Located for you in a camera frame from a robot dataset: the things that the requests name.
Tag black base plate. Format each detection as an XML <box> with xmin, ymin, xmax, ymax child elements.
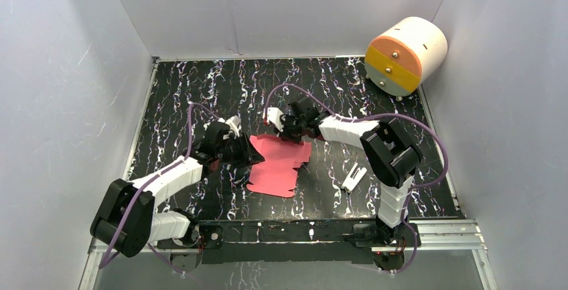
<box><xmin>157</xmin><ymin>218</ymin><xmax>414</xmax><ymax>264</ymax></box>

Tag round drawer cabinet toy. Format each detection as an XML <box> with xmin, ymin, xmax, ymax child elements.
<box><xmin>364</xmin><ymin>17</ymin><xmax>448</xmax><ymax>98</ymax></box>

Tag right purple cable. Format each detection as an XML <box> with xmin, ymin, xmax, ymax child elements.
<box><xmin>264</xmin><ymin>84</ymin><xmax>449</xmax><ymax>275</ymax></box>

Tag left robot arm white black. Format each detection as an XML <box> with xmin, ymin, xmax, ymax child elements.
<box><xmin>90</xmin><ymin>118</ymin><xmax>265</xmax><ymax>257</ymax></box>

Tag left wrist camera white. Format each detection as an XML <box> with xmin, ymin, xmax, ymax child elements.
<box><xmin>220</xmin><ymin>115</ymin><xmax>242</xmax><ymax>137</ymax></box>

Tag aluminium front rail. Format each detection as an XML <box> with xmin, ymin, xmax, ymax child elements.
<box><xmin>88</xmin><ymin>219</ymin><xmax>487</xmax><ymax>255</ymax></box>

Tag pink paper box sheet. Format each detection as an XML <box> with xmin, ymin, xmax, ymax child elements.
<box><xmin>246</xmin><ymin>134</ymin><xmax>312</xmax><ymax>198</ymax></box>

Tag small white plastic clip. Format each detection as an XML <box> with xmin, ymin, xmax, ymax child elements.
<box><xmin>341</xmin><ymin>163</ymin><xmax>367</xmax><ymax>193</ymax></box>

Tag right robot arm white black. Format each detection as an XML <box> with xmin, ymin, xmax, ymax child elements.
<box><xmin>264</xmin><ymin>98</ymin><xmax>423</xmax><ymax>246</ymax></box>

